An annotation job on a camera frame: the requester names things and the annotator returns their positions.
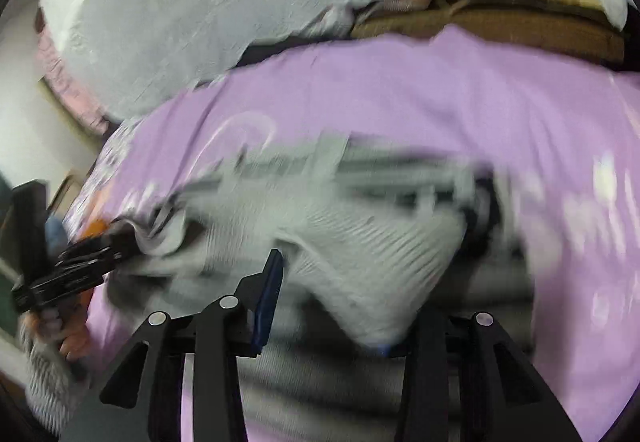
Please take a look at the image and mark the wooden frame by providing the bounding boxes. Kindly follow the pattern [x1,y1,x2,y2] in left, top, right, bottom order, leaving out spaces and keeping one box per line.
[47,169,83,217]

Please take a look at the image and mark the purple printed bedsheet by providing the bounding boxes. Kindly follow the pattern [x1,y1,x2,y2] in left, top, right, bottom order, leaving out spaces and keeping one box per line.
[65,24,640,442]

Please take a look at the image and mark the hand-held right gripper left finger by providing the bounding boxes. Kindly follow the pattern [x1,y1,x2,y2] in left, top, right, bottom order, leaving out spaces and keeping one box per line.
[100,249,285,442]

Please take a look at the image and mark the orange folded cloth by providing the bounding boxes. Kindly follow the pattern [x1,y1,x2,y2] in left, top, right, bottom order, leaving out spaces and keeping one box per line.
[77,218,111,243]

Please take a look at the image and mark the white purple floral sheet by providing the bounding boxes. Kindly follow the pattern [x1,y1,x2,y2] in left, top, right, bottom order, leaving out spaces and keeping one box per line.
[62,119,151,235]

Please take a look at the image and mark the person's left hand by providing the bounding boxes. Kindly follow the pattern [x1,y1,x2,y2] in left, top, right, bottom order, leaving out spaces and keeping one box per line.
[19,299,93,364]

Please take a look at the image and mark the blue fluffy cloth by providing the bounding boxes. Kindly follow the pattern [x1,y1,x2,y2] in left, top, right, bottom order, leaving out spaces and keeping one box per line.
[45,214,71,255]

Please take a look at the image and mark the pink floral cloth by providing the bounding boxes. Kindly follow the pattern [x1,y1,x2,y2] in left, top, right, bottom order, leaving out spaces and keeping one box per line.
[34,9,123,139]

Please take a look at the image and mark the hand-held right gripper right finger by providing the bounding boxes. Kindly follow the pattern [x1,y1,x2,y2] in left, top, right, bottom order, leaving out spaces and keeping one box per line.
[382,306,585,442]

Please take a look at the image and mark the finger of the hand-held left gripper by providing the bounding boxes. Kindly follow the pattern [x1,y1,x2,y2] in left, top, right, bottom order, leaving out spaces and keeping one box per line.
[100,221,151,269]

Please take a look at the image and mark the person's left forearm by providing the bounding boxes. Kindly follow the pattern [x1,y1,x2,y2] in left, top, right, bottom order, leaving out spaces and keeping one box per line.
[21,336,93,435]

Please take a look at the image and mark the brown wooden boards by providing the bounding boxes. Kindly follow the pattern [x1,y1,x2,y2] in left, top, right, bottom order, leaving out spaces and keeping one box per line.
[350,0,628,67]

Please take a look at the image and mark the black grey striped sweater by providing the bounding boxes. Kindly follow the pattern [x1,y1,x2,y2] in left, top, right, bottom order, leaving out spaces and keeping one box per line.
[102,131,538,442]

